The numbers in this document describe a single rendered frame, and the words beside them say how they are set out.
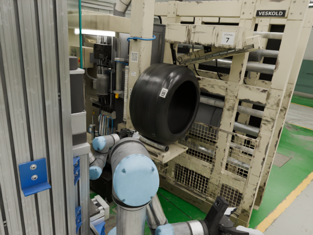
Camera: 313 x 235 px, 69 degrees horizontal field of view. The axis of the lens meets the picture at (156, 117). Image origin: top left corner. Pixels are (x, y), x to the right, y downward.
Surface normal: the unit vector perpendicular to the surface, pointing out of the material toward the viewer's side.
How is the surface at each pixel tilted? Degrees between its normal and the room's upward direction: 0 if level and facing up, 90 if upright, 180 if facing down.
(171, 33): 90
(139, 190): 82
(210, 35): 90
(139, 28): 90
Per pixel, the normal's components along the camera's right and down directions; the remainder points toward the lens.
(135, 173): 0.27, 0.22
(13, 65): 0.65, 0.30
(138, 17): -0.62, 0.21
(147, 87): -0.48, -0.32
